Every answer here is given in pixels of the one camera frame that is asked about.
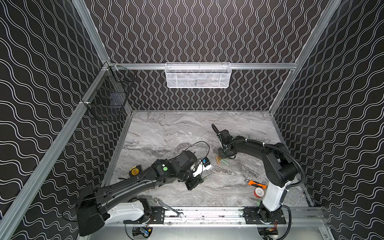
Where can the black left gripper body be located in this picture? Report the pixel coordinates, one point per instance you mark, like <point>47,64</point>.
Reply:
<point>193,182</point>

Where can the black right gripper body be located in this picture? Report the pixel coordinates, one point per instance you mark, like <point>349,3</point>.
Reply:
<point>226,151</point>

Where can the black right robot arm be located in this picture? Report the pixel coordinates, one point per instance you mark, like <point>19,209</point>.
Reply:
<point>283,171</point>

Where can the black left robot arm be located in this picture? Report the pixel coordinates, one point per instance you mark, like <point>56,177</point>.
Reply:
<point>93,204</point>

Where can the silver wrench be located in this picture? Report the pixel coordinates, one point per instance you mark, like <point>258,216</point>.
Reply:
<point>161,203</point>

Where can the red white tape roll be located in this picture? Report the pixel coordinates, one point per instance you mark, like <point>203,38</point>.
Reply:
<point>259,193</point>

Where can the yellow black tape measure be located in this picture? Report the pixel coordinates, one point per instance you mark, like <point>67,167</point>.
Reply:
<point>134,171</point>

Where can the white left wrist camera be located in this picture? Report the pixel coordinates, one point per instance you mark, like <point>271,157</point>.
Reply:
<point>204,165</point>

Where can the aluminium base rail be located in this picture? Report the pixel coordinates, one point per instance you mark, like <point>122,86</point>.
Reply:
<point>236,217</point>

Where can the orange handled utility knife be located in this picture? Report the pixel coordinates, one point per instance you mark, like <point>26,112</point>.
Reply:
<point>256,184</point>

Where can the white wire mesh basket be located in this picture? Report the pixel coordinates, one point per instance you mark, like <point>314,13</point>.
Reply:
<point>193,75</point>

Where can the black wire basket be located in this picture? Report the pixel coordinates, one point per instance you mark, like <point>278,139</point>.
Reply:
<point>110,100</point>

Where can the aluminium corner frame post right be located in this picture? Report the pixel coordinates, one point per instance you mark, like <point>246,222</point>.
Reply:
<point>311,42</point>

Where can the aluminium corner frame post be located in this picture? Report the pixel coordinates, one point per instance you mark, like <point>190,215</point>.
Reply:
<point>311,42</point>
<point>91,29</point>

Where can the aluminium corner frame post left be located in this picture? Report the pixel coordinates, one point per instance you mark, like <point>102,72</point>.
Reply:
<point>91,29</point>

